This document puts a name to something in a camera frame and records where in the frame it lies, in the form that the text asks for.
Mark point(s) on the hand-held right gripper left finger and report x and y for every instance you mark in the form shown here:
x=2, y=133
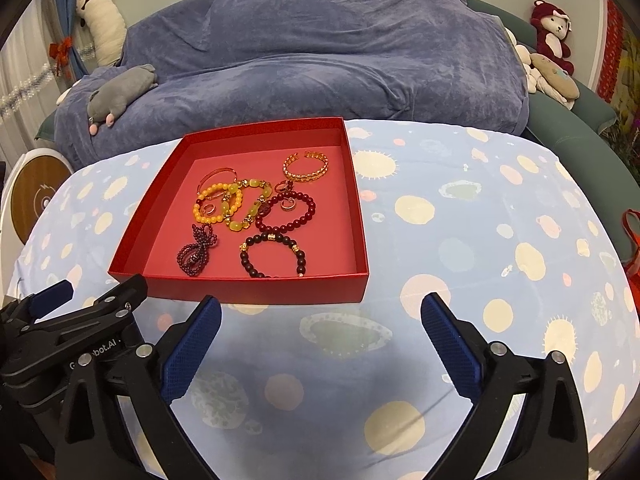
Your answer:
x=187, y=355

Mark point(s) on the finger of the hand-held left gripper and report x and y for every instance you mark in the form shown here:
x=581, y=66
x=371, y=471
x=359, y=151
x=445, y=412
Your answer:
x=50, y=297
x=120, y=300

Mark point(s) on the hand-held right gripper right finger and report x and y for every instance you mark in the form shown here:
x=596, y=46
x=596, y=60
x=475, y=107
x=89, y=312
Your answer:
x=452, y=355

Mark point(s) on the red cardboard box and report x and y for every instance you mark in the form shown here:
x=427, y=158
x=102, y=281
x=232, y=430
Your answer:
x=330, y=245

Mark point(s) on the round wooden disc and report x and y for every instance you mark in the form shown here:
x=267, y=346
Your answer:
x=35, y=195

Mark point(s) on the light blue printed sheet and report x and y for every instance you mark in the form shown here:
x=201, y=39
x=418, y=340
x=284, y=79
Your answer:
x=450, y=240

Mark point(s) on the thin red gold bangle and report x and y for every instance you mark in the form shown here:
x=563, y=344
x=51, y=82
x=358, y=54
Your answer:
x=212, y=173

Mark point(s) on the white lace curtain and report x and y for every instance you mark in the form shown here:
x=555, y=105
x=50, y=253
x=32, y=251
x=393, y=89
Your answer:
x=20, y=90

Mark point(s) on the grey plush mouse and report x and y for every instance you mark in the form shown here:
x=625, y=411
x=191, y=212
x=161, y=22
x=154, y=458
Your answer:
x=125, y=87

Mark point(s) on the red ribbon bow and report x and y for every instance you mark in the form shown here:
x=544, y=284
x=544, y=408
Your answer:
x=60, y=50

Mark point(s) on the teal sofa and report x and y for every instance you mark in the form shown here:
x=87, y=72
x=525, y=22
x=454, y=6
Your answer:
x=565, y=130

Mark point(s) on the white plush alpaca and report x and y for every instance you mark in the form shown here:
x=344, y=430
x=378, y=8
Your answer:
x=110, y=30

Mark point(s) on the beige plush toy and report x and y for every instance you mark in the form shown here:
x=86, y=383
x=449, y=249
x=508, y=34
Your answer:
x=555, y=77

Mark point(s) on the blue curtain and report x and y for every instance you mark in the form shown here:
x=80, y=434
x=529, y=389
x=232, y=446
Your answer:
x=67, y=0

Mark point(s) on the white plush toy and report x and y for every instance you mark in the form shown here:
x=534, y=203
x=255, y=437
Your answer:
x=522, y=55

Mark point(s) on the red plush monkey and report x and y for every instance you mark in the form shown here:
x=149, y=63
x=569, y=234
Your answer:
x=550, y=42

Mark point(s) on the blue velvet blanket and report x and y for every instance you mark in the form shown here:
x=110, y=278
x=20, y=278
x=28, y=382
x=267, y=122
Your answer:
x=325, y=35

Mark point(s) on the red wall hanging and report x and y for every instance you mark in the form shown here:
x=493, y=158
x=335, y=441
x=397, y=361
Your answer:
x=611, y=50

